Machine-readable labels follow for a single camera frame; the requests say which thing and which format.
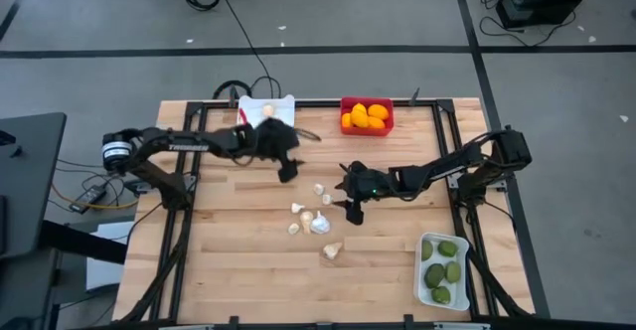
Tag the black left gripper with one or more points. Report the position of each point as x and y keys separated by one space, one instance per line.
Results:
x=268 y=138

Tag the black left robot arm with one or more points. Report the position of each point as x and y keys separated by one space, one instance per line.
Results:
x=189 y=147

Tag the black aluminium table frame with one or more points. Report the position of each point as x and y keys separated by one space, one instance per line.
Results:
x=318 y=104

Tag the dark green avocado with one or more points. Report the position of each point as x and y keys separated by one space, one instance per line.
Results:
x=434 y=275

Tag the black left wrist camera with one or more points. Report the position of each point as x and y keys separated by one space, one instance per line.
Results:
x=288 y=172

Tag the light green lime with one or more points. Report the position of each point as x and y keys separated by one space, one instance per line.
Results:
x=427 y=250

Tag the white basket with curved rim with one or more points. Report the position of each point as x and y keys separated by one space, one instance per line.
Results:
x=422 y=295

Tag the black desk beam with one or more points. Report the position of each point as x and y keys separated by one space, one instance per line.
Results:
x=84 y=243

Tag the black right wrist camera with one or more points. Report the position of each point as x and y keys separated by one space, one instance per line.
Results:
x=355 y=213

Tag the silver mounting plate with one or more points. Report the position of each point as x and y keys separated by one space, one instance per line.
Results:
x=453 y=182

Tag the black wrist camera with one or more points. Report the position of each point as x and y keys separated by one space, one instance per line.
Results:
x=288 y=172
x=355 y=213

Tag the white rectangular basket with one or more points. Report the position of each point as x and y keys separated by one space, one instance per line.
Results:
x=253 y=106

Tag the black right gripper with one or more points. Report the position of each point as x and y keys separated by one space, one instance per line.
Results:
x=367 y=183

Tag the small white garlic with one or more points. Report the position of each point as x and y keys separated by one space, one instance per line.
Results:
x=327 y=199
x=297 y=208
x=318 y=189
x=293 y=228

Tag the black power adapter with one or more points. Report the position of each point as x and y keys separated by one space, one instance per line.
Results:
x=88 y=198

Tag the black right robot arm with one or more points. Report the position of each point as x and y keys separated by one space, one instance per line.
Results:
x=447 y=163

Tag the white sheet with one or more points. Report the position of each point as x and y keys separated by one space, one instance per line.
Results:
x=109 y=255

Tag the bright yellow lemon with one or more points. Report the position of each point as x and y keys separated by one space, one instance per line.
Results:
x=359 y=106
x=359 y=117

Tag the orange-yellow lemon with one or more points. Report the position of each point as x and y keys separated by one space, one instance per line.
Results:
x=346 y=119
x=376 y=122
x=378 y=112

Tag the red tape tag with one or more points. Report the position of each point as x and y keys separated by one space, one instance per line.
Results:
x=242 y=116

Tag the black desk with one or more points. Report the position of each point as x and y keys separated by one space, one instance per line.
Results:
x=30 y=171

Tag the red plastic bin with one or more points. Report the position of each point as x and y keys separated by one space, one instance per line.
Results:
x=367 y=132

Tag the dark grey cabinet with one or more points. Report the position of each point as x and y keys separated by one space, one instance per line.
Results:
x=25 y=290

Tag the beige garlic bulb with stem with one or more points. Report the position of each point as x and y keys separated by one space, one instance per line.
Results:
x=306 y=220

